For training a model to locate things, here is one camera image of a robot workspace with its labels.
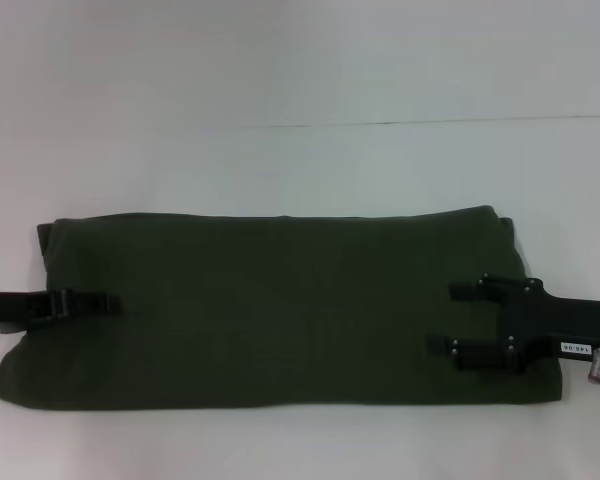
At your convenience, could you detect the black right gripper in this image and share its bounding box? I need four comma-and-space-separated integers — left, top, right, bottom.
426, 273, 600, 374

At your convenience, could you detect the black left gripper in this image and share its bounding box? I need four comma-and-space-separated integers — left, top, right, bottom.
0, 288, 122, 337

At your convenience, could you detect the dark green printed t-shirt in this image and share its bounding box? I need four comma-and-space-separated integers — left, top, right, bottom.
0, 203, 567, 414

